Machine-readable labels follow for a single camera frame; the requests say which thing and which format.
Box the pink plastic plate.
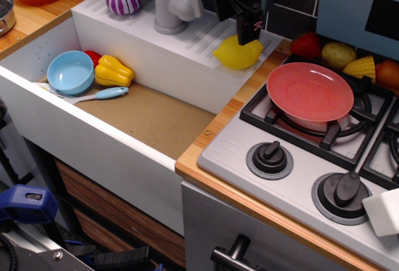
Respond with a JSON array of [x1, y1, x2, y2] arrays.
[[266, 62, 354, 122]]

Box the black left burner grate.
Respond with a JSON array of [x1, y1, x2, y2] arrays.
[[239, 54, 394, 172]]

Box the wooden drawer fronts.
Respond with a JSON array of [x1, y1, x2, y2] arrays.
[[55, 159, 186, 270]]

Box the grey toy faucet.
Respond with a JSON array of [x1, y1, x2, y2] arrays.
[[154, 0, 204, 35]]

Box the toy potato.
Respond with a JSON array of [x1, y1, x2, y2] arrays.
[[321, 42, 357, 70]]

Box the red toy strawberry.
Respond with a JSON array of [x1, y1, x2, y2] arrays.
[[290, 31, 322, 60]]

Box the yellow plastic lemon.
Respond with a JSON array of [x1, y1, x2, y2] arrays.
[[213, 35, 264, 70]]

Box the black stove knob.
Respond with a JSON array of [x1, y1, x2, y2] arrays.
[[311, 172, 372, 226], [246, 141, 294, 181]]

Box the metal oven door handle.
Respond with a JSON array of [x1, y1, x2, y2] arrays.
[[211, 234, 264, 271]]

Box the light blue plastic bowl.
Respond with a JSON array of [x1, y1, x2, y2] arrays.
[[47, 50, 94, 95]]

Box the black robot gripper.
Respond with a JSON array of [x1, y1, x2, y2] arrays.
[[213, 0, 264, 45]]

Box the black right stove knob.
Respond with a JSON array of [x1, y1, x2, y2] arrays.
[[311, 172, 372, 226]]

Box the blue handled white spatula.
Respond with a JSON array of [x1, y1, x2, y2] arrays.
[[34, 82, 129, 105]]

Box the black ribbed handle tool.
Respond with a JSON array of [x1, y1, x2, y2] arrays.
[[92, 246, 155, 270]]

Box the red toy tomato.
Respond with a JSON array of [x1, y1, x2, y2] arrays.
[[84, 50, 102, 67]]

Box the grey toy stove top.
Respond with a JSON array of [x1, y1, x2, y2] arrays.
[[198, 94, 398, 270]]

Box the white toy sink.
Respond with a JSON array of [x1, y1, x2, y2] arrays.
[[1, 0, 281, 234]]

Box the yellow toy corn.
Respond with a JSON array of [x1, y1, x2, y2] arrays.
[[343, 55, 376, 83]]

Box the blue plastic clamp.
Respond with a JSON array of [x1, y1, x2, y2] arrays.
[[1, 184, 59, 224]]

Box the white plastic block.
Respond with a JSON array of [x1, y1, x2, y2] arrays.
[[362, 189, 398, 237]]

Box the silver metal pot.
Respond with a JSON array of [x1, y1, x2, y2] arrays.
[[0, 0, 16, 36]]

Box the yellow toy bell pepper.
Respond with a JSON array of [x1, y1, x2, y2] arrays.
[[95, 55, 135, 87]]

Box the black left stove knob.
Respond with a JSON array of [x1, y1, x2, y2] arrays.
[[246, 141, 294, 181]]

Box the black right burner grate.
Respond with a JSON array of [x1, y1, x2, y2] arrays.
[[359, 98, 398, 190]]

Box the black burner grate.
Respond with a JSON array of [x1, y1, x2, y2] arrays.
[[359, 98, 398, 190], [239, 54, 394, 172]]

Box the orange toy fruit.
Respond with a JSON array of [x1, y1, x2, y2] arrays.
[[375, 59, 398, 90]]

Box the brown cardboard sheet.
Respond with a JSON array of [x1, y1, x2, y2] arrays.
[[75, 83, 216, 159]]

